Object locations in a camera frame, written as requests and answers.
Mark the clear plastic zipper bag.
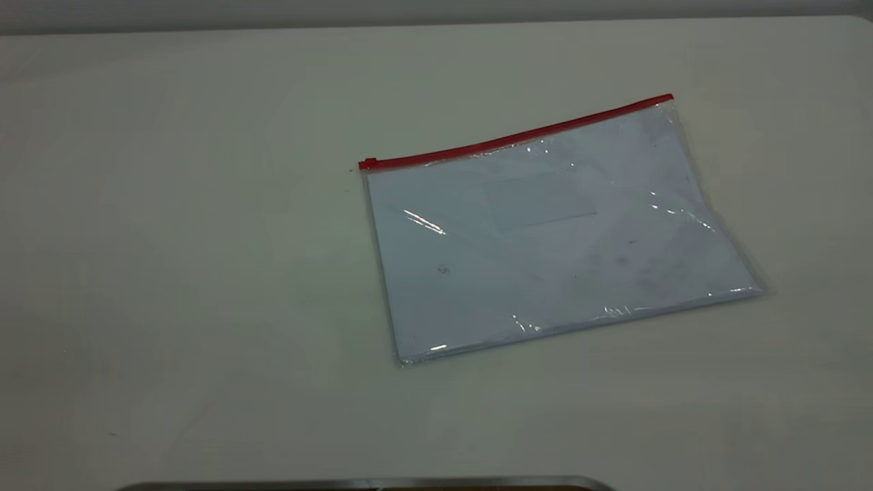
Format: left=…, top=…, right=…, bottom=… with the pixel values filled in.
left=357, top=93, right=769, bottom=368

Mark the silver metal edge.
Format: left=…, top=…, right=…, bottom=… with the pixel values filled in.
left=116, top=475, right=616, bottom=491

